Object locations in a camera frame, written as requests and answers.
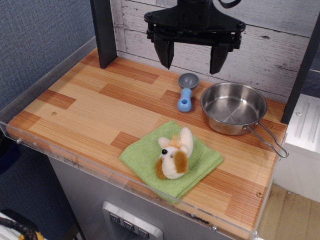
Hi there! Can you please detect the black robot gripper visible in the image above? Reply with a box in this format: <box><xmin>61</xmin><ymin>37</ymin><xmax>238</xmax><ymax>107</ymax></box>
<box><xmin>144</xmin><ymin>0</ymin><xmax>246</xmax><ymax>75</ymax></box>

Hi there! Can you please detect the blue handled grey spoon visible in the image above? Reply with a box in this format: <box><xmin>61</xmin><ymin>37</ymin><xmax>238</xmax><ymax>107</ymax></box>
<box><xmin>177</xmin><ymin>73</ymin><xmax>200</xmax><ymax>113</ymax></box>

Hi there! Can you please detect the stainless steel pot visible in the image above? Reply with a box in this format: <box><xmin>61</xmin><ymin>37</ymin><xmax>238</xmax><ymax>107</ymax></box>
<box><xmin>200</xmin><ymin>82</ymin><xmax>289</xmax><ymax>158</ymax></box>

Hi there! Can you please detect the white brown plush dog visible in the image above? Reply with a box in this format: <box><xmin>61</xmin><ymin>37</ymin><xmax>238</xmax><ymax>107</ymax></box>
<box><xmin>155</xmin><ymin>127</ymin><xmax>194</xmax><ymax>180</ymax></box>

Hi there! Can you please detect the green folded cloth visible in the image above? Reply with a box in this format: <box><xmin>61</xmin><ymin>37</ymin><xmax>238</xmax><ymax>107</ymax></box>
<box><xmin>119</xmin><ymin>121</ymin><xmax>223</xmax><ymax>204</ymax></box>

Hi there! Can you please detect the white appliance at right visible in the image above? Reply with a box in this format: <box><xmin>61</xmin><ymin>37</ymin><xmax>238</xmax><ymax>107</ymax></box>
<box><xmin>273</xmin><ymin>94</ymin><xmax>320</xmax><ymax>202</ymax></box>

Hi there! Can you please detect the grey cabinet with buttons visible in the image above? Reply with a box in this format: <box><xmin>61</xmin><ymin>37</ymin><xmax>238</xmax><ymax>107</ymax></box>
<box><xmin>49</xmin><ymin>157</ymin><xmax>260</xmax><ymax>240</ymax></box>

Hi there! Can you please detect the yellow black object bottom left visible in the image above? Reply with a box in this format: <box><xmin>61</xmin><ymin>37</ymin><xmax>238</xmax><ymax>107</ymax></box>
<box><xmin>0</xmin><ymin>217</ymin><xmax>45</xmax><ymax>240</ymax></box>

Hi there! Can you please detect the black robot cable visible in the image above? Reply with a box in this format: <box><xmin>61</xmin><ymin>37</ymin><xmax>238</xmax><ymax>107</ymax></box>
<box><xmin>216</xmin><ymin>0</ymin><xmax>241</xmax><ymax>8</ymax></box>

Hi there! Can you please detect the black left vertical post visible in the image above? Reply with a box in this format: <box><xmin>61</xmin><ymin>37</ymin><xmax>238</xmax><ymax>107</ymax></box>
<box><xmin>90</xmin><ymin>0</ymin><xmax>117</xmax><ymax>69</ymax></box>

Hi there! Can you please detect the black vertical post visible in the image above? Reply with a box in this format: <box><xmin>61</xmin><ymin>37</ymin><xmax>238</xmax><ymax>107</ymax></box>
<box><xmin>280</xmin><ymin>15</ymin><xmax>320</xmax><ymax>124</ymax></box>
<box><xmin>90</xmin><ymin>0</ymin><xmax>117</xmax><ymax>69</ymax></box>

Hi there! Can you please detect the black right vertical post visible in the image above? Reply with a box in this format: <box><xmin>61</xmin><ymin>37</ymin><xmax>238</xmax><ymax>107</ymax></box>
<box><xmin>280</xmin><ymin>15</ymin><xmax>320</xmax><ymax>124</ymax></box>

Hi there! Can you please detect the clear acrylic guard rail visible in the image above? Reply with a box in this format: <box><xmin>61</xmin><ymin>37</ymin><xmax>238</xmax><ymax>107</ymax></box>
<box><xmin>2</xmin><ymin>39</ymin><xmax>278</xmax><ymax>240</ymax></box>

